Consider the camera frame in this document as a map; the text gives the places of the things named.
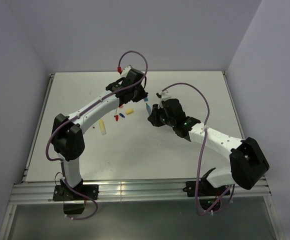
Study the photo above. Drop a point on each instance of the yellow marker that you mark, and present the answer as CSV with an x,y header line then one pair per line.
x,y
102,127

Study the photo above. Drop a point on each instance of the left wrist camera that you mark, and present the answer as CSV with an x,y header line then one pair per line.
x,y
125,71

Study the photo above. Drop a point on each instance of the aluminium rail frame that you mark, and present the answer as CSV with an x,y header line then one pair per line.
x,y
141,171

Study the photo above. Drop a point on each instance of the yellow marker cap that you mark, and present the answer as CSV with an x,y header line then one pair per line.
x,y
129,111

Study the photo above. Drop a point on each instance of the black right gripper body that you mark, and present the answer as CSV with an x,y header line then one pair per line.
x,y
160,118

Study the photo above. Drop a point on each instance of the light blue marker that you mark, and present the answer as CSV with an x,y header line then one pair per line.
x,y
148,109

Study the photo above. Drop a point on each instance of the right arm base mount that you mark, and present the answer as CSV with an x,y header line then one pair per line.
x,y
206,192

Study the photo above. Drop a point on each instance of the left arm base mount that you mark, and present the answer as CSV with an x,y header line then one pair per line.
x,y
73,203

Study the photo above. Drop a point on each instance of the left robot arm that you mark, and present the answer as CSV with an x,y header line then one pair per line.
x,y
66,143

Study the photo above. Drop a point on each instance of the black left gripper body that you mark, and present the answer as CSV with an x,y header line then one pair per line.
x,y
139,94

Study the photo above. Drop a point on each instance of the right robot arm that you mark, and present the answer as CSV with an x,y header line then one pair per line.
x,y
246,161

